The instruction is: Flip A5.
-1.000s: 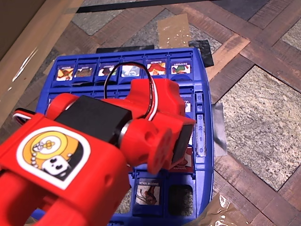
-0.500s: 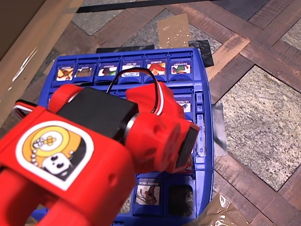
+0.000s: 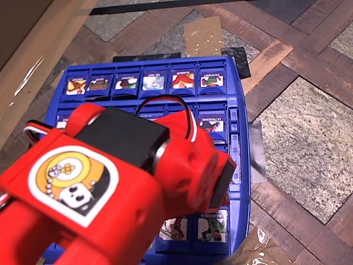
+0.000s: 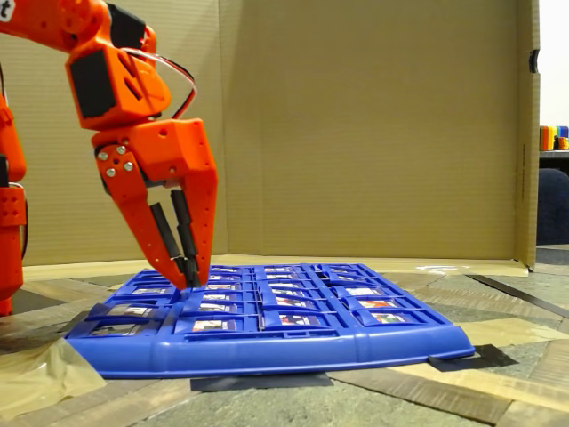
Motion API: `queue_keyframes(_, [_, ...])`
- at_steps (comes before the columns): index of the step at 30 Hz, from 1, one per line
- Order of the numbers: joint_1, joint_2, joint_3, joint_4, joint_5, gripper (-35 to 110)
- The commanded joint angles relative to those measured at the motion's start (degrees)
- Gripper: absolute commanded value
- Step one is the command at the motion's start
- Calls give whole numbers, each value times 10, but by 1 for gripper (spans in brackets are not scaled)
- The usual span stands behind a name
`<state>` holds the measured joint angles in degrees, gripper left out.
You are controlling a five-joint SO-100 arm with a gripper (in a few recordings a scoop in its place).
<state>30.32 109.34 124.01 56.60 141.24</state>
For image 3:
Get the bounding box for blue Guess Who game board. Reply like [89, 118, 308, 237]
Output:
[41, 56, 251, 265]

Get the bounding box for blue tile Whoosh card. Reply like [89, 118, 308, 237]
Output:
[62, 70, 89, 103]

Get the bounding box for blue tile Snapshot card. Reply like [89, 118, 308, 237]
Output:
[110, 67, 142, 100]

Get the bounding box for blue tile Ultrasonic card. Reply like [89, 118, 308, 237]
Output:
[196, 104, 228, 145]

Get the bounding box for blue tile Rumbler card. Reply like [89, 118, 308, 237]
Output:
[168, 63, 197, 97]

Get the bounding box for blue tile Gizmo card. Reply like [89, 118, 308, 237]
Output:
[85, 68, 115, 102]

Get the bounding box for blue tile Shadow Ninja card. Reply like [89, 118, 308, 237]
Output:
[154, 214, 194, 254]

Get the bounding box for crumpled brown packing tape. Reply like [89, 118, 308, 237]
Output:
[220, 226, 293, 265]

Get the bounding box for black tape piece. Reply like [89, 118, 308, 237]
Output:
[112, 51, 181, 63]
[220, 46, 252, 80]

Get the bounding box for flat brown packing tape piece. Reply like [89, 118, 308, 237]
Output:
[184, 15, 223, 58]

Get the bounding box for blue tile Thunderbrock card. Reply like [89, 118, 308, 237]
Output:
[137, 105, 165, 122]

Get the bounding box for brown cardboard box wall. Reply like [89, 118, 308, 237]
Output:
[0, 0, 99, 150]

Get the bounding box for blue tile Mr Mist card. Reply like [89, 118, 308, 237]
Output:
[139, 65, 169, 99]

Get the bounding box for blue tile Swapshift card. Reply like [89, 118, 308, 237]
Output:
[196, 62, 227, 97]

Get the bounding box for long black tape strip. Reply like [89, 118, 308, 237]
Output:
[89, 0, 279, 17]

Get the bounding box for black red white servo cable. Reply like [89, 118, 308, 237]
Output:
[23, 119, 60, 146]
[134, 94, 200, 143]
[0, 192, 11, 213]

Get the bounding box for blue tile Glance card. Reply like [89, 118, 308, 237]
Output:
[55, 109, 73, 130]

